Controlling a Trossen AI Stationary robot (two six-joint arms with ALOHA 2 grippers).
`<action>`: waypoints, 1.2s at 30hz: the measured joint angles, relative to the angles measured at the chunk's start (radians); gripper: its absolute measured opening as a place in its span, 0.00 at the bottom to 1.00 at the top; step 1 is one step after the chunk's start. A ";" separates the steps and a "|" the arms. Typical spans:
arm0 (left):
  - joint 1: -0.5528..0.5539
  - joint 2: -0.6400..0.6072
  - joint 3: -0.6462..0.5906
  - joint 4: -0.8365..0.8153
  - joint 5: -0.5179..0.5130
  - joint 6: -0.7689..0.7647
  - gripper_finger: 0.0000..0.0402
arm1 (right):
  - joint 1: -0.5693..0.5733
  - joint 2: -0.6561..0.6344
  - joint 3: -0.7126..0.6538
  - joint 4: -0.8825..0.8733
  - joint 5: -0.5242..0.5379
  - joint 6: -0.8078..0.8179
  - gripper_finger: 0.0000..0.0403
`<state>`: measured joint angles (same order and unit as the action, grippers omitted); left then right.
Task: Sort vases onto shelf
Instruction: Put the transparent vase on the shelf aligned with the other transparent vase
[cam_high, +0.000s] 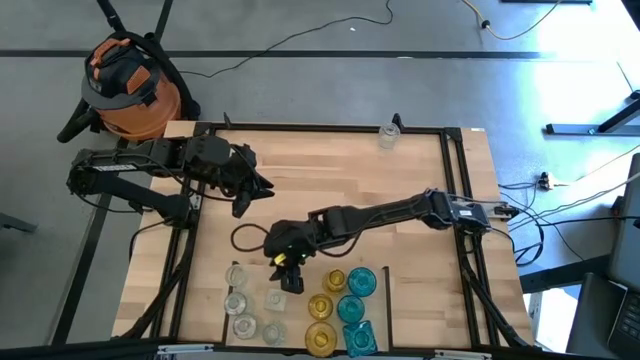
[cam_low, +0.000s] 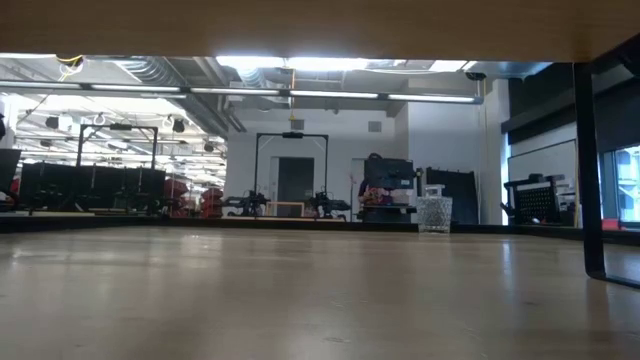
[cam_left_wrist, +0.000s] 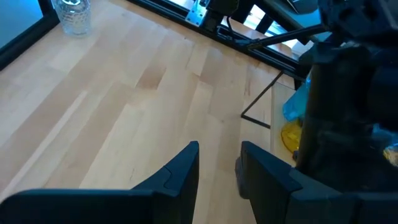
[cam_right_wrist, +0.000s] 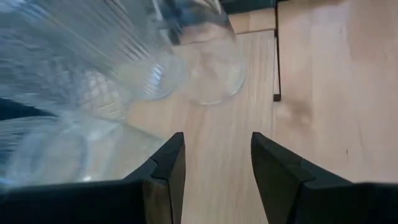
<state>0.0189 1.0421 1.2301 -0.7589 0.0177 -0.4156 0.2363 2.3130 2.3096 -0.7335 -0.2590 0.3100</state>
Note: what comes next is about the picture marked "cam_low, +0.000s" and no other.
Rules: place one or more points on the black perforated cart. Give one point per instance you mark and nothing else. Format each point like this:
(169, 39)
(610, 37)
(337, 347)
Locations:
(537, 200)

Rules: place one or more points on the dark grey door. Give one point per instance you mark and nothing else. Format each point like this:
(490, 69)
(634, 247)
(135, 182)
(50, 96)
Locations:
(296, 177)

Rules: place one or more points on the long ceiling light bar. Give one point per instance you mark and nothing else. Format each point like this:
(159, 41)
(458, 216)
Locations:
(135, 88)

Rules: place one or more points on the window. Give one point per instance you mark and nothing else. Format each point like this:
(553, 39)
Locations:
(627, 185)

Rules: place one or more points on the black ceiling spotlight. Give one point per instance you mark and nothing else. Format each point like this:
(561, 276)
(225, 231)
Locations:
(52, 121)
(178, 125)
(209, 146)

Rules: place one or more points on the grey wall vent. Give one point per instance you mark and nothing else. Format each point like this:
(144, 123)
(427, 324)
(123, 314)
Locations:
(374, 126)
(297, 124)

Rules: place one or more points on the red box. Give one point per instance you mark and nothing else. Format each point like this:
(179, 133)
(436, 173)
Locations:
(612, 224)

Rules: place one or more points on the black flat monitor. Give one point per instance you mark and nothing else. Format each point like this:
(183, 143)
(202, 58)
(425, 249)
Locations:
(389, 172)

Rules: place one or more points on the black dome security camera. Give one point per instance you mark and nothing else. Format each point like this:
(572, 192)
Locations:
(475, 76)

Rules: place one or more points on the grey spiral ceiling duct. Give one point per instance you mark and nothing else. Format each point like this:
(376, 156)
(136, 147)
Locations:
(255, 79)
(200, 107)

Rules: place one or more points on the black cart table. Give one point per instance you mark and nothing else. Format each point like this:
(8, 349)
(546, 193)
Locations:
(387, 212)

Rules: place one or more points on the small background wooden shelf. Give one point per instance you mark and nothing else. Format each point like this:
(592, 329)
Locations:
(285, 202)

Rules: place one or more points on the black leaning board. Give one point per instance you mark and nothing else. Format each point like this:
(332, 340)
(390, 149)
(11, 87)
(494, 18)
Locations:
(462, 195)

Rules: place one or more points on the dark monitor screen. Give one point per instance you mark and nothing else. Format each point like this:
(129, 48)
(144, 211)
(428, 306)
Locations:
(9, 170)

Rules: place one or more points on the white wall board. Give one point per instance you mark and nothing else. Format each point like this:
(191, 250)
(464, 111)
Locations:
(542, 162)

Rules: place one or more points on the clear small diamond-cut jar vase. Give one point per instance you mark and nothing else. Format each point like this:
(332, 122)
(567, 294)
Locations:
(434, 215)

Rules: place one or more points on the red tool cabinet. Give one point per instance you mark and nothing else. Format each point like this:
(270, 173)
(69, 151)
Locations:
(175, 192)
(212, 200)

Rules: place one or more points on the wooden shelf black metal legs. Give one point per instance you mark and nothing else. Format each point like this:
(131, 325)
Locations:
(300, 27)

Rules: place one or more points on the black partition panels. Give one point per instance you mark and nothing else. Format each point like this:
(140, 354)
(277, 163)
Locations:
(75, 187)

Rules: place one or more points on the black window blind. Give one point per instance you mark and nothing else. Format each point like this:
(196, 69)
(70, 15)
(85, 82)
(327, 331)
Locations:
(622, 122)

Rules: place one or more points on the black background robot arm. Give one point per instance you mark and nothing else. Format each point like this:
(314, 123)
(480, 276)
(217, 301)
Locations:
(327, 204)
(247, 202)

